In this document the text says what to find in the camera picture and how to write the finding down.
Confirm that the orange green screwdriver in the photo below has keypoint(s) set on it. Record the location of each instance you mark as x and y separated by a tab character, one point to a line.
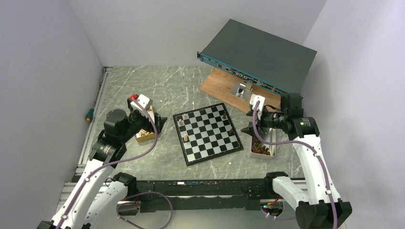
90	115

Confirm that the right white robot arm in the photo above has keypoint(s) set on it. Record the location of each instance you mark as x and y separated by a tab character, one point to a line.
320	206

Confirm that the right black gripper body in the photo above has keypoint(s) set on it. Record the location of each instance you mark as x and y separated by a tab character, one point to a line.
270	119

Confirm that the gold tin tray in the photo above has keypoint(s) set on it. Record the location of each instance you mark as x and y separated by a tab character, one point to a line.
146	133

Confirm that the dark wooden knight piece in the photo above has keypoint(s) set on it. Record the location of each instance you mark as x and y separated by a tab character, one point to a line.
231	132

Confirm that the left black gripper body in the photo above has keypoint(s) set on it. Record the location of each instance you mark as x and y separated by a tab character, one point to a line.
137	121

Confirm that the dark grey network switch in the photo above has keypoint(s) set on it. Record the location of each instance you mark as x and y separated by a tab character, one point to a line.
258	57

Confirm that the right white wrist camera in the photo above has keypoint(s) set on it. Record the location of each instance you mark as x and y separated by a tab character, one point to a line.
257	102

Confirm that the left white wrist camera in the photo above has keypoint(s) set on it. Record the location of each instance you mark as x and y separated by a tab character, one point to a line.
139	101

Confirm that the wooden board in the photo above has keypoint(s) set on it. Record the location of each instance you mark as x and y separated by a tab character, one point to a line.
220	84

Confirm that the white tray with dark pieces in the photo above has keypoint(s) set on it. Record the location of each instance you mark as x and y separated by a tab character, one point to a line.
261	150

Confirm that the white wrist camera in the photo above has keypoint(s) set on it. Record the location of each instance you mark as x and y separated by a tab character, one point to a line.
139	101
257	102

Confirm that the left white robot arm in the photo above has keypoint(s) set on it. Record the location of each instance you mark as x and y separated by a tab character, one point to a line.
84	209

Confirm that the black and white chessboard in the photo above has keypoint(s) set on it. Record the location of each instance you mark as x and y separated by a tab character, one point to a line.
207	133

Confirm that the silver metal stand bracket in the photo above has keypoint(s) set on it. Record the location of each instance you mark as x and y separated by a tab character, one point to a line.
242	90

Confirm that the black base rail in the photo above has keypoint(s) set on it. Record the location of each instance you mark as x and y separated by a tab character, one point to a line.
158	195

